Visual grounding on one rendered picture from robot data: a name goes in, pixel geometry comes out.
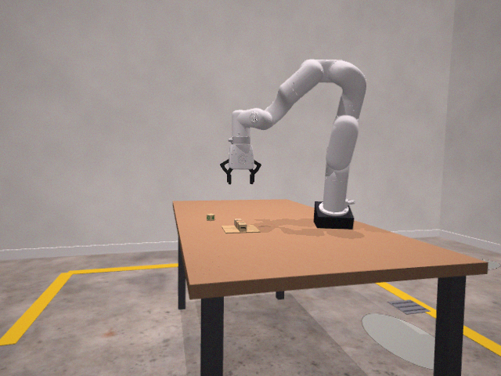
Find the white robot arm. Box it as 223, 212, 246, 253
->
229, 60, 366, 216

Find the tan flat mat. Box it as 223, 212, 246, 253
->
222, 225, 261, 233

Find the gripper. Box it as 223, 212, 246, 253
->
220, 143, 261, 185

